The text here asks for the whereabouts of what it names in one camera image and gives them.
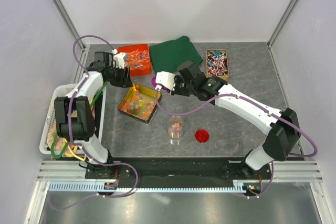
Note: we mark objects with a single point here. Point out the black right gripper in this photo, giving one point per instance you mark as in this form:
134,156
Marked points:
177,79

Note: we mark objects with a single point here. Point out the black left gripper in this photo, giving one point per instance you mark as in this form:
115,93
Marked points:
124,82

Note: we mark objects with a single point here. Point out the magenta plastic scoop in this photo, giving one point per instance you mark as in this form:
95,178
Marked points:
157,86

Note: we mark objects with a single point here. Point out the gold tin with star candies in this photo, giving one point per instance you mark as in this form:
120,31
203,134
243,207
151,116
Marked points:
139,103

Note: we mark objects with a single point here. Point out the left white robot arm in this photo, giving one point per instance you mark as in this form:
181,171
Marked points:
73,114

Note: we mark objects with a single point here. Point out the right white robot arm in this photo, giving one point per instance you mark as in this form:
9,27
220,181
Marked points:
280,127

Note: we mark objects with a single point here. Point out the orange plastic candy box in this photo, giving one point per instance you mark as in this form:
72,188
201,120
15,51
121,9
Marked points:
138,59

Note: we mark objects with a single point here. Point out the gold tin with lollipops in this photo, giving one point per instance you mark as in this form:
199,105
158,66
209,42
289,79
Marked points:
217,63

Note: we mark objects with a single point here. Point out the folded green cloth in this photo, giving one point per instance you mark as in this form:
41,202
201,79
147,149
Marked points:
169,55

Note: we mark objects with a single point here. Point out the clear glass jar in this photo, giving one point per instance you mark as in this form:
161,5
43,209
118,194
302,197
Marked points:
175,129

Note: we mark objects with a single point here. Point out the white plastic basket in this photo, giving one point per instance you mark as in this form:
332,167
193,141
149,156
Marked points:
99,109

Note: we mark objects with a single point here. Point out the red jar lid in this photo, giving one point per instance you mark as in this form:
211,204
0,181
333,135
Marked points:
202,136

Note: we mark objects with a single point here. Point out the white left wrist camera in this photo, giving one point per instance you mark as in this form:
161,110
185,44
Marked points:
119,59

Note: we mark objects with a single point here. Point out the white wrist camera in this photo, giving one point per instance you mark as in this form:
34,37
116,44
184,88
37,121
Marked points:
165,80
119,59

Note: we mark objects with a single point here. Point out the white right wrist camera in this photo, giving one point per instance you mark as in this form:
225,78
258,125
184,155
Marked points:
165,80

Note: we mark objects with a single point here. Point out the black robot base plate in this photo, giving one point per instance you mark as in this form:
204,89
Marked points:
213,167

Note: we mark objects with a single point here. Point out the blue slotted cable duct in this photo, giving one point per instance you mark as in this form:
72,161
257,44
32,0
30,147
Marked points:
103,187

